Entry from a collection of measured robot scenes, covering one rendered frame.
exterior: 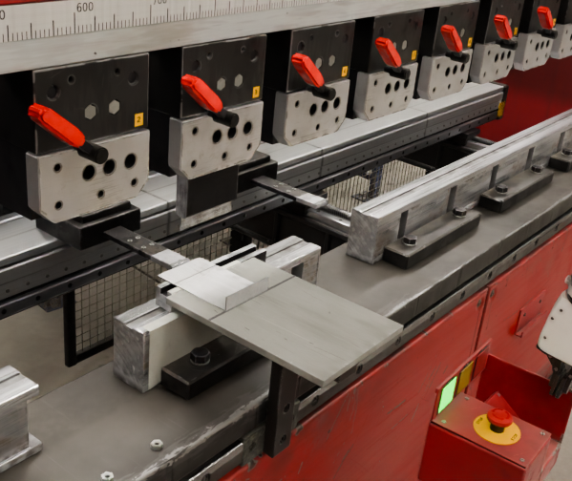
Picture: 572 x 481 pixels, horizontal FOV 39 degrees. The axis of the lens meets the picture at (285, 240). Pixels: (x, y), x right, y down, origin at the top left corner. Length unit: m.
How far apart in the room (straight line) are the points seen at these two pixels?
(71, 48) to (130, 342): 0.43
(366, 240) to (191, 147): 0.59
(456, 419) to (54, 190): 0.74
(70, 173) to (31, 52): 0.13
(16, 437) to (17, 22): 0.48
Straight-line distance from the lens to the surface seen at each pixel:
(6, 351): 2.83
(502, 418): 1.30
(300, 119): 1.16
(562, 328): 1.29
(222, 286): 1.13
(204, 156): 1.02
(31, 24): 0.82
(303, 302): 1.11
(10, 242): 1.29
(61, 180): 0.88
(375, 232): 1.49
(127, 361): 1.13
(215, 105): 0.95
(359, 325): 1.08
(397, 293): 1.44
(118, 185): 0.93
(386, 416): 1.54
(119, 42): 0.89
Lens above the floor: 1.55
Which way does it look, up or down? 25 degrees down
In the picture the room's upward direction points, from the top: 6 degrees clockwise
